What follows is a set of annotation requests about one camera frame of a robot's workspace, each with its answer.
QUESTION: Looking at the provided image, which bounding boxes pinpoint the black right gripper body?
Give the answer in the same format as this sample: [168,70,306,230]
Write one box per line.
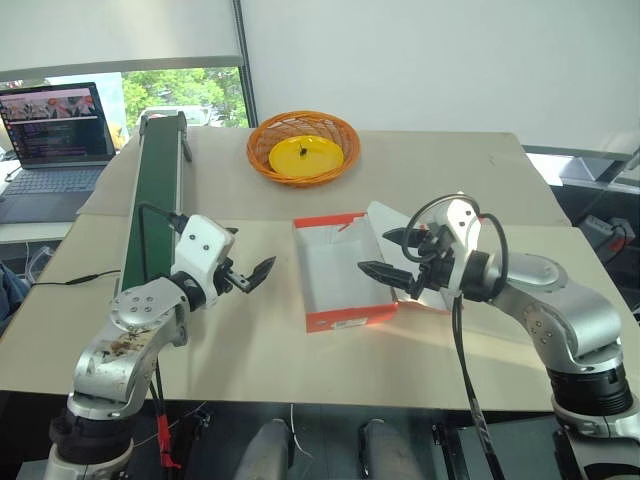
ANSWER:
[408,224,470,302]

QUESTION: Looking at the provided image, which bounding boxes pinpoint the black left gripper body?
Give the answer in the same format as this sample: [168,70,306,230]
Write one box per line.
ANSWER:
[212,257,253,297]

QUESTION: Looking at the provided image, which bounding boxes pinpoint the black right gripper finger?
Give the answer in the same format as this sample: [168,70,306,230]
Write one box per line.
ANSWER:
[357,259,420,297]
[381,227,426,250]

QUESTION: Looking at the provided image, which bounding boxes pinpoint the orange white cardboard box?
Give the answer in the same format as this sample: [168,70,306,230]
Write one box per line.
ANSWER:
[291,199,465,335]

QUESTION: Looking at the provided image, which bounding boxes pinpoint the green conveyor belt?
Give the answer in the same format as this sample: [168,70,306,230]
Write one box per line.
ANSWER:
[119,111,194,297]

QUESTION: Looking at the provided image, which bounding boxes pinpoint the orange woven basket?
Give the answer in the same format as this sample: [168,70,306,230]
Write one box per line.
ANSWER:
[245,110,362,190]

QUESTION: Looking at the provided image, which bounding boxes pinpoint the yellow plate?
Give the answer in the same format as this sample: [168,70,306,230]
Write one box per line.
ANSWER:
[268,135,346,178]

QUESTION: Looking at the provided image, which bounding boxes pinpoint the white car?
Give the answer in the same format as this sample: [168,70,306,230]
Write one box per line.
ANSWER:
[134,105,212,128]

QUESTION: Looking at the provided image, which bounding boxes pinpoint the white panel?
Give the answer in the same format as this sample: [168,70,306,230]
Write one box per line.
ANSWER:
[522,143,640,187]

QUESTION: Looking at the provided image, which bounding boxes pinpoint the grey device with red part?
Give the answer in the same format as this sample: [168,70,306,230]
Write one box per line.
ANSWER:
[578,213,637,252]

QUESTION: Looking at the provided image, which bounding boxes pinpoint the dark rounded shape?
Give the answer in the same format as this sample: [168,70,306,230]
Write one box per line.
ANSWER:
[358,418,427,480]
[233,418,295,480]

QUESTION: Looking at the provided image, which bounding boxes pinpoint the grey laptop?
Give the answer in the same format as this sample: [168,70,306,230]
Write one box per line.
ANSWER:
[0,81,117,225]

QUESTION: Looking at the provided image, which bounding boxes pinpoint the blue cloth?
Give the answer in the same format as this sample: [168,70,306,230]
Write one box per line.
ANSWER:
[0,261,33,335]

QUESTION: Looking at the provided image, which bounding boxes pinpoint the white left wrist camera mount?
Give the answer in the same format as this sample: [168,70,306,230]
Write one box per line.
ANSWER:
[171,214,237,307]

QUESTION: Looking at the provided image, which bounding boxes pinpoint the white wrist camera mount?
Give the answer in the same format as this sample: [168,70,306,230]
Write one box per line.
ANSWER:
[433,195,484,297]
[171,214,237,307]

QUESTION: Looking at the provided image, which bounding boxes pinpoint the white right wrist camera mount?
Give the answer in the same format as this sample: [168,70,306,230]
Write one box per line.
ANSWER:
[433,195,484,297]

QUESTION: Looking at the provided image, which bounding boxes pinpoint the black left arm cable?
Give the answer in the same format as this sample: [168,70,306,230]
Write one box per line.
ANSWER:
[137,201,189,282]

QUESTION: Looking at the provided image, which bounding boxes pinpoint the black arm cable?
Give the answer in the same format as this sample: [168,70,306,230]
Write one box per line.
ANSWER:
[137,201,189,282]
[405,192,512,480]

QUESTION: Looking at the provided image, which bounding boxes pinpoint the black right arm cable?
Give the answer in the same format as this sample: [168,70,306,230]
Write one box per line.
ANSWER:
[405,192,512,480]

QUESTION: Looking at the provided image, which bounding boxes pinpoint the thin black table cable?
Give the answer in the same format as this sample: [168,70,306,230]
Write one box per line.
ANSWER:
[31,269,124,287]

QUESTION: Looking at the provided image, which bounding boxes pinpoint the thin white wire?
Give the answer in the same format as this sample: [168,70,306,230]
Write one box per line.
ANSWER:
[290,403,312,457]

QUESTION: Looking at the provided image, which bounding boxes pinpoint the black window post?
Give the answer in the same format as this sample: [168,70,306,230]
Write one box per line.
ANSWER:
[233,0,260,129]

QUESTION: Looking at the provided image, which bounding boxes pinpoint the red cable clip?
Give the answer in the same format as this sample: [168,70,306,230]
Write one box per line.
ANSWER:
[156,413,182,470]

